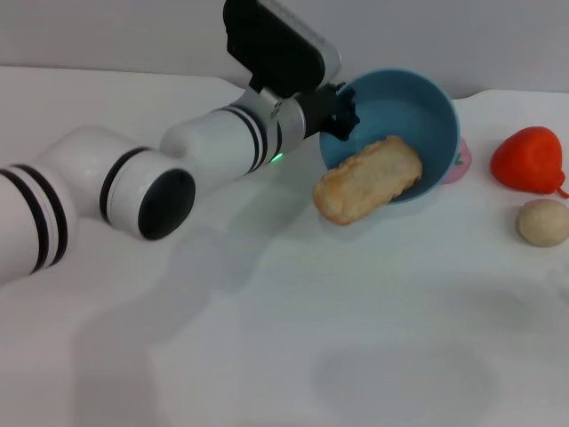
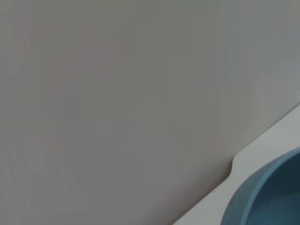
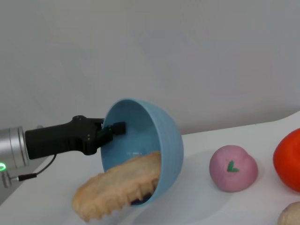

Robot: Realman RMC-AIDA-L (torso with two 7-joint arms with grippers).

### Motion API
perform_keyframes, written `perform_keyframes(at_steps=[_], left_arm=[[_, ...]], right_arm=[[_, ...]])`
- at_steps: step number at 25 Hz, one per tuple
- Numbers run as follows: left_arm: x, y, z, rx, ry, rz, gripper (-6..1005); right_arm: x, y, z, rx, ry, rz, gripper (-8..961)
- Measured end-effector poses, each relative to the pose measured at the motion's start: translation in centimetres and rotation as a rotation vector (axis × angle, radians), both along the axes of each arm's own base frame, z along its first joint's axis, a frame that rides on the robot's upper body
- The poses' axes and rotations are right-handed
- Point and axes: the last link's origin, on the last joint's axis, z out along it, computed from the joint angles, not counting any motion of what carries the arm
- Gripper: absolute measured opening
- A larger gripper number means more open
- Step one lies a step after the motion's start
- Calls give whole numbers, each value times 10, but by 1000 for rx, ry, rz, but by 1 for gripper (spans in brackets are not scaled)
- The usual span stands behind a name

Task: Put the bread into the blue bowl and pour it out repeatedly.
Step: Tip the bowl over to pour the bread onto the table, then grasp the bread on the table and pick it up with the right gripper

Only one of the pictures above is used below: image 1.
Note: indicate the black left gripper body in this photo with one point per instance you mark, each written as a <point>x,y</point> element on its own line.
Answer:
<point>318,111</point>

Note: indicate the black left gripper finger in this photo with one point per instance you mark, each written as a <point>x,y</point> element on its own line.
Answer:
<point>347,115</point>

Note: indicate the blue bowl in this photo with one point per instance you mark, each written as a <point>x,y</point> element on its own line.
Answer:
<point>413,115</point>

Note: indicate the orange striped bread loaf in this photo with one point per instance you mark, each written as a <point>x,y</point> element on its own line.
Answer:
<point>369,182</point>

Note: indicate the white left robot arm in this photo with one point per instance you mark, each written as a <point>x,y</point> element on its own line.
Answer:
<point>133,178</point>

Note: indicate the pink peach toy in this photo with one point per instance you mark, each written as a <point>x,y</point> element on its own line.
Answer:
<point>460,164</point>

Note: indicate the red pepper toy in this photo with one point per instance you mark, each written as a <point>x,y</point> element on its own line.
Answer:
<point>526,160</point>

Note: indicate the beige round bun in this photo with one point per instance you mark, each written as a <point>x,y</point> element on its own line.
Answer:
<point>542,222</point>

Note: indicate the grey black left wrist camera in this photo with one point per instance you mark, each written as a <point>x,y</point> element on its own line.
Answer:
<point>280,44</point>

